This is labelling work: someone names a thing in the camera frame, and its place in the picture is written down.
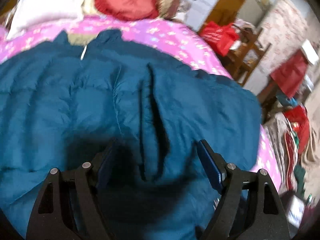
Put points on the red heart-shaped cushion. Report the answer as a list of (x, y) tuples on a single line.
[(128, 10)]

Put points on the wooden chair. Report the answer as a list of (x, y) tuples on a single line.
[(242, 60)]

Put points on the white rectangular pillow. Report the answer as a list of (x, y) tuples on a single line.
[(33, 12)]

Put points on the pink floral bed cover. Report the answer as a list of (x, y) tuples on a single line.
[(171, 38)]

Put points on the red cloth on furniture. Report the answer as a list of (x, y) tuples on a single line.
[(290, 74)]

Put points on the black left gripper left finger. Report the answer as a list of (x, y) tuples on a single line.
[(67, 206)]

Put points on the red plastic bag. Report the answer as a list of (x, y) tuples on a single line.
[(220, 38)]

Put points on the white slatted headboard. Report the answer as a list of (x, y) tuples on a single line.
[(205, 0)]

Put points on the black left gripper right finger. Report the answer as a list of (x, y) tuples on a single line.
[(249, 205)]

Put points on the patterned blanket pile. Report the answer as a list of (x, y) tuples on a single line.
[(294, 138)]

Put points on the teal quilted down jacket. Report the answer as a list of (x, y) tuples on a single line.
[(62, 104)]

